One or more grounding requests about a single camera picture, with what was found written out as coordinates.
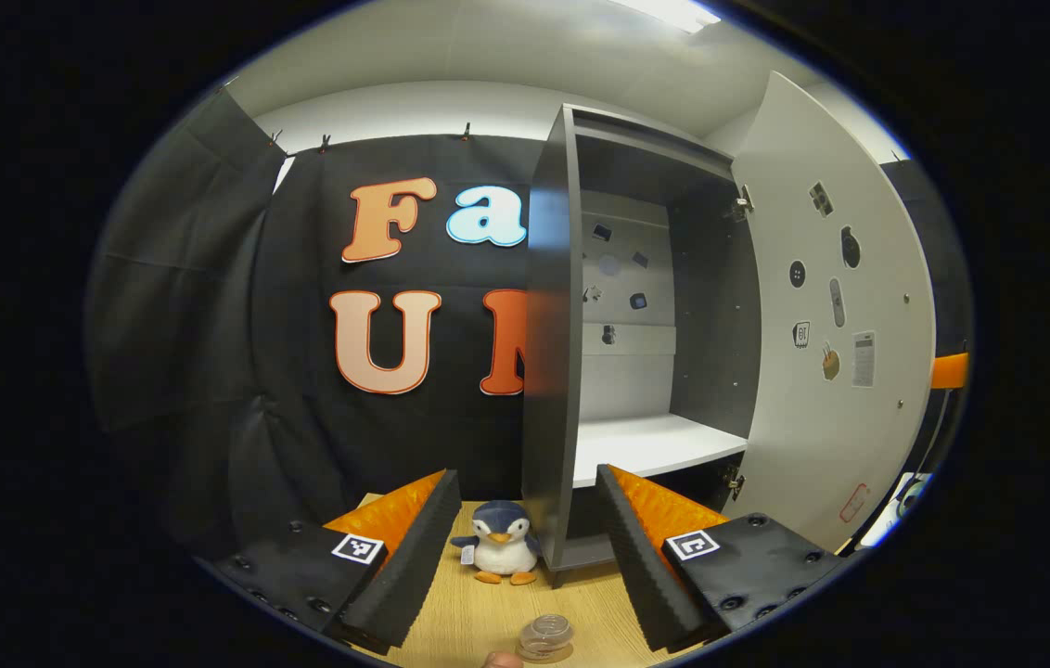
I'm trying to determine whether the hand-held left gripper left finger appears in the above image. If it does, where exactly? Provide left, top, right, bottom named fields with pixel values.
left=214, top=469, right=463, bottom=655

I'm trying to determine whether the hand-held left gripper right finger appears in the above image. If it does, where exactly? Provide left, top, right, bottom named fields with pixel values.
left=595, top=464, right=846, bottom=653

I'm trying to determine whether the clear plastic bottle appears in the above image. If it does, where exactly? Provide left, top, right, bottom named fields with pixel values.
left=518, top=614, right=575, bottom=662

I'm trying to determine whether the white cabinet door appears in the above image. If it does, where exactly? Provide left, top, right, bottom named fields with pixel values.
left=731, top=70, right=939, bottom=553

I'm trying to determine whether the dark grey cabinet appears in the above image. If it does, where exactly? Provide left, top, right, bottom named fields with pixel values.
left=521, top=104, right=762, bottom=590

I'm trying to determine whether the penguin plush toy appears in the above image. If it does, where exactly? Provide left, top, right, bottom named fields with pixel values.
left=449, top=499, right=544, bottom=587

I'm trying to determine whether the black backdrop cloth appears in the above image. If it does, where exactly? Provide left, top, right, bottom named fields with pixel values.
left=84, top=88, right=971, bottom=558

